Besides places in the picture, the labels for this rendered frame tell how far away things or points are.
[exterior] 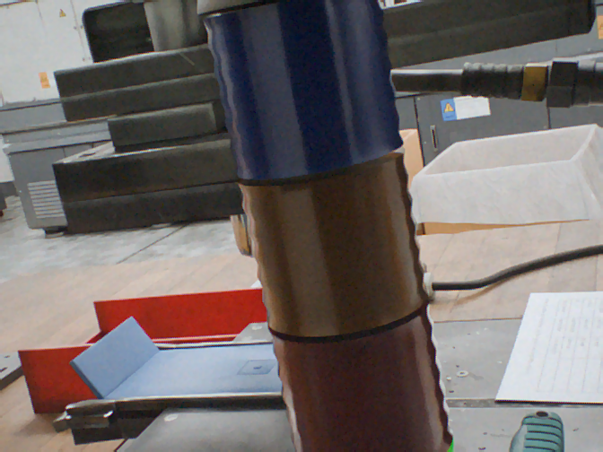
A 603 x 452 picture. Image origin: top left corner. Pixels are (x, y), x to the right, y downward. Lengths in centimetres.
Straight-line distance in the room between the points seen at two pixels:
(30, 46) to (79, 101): 585
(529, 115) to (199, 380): 452
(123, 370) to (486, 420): 25
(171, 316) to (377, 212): 67
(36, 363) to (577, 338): 45
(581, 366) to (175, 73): 39
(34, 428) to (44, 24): 553
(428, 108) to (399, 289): 491
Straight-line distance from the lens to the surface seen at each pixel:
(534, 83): 51
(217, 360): 56
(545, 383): 67
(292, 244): 18
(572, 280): 87
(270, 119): 18
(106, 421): 54
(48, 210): 651
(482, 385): 67
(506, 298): 84
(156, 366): 58
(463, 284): 85
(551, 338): 74
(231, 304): 81
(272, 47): 17
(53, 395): 79
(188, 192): 41
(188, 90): 44
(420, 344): 19
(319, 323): 18
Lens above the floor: 119
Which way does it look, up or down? 13 degrees down
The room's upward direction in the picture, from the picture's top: 11 degrees counter-clockwise
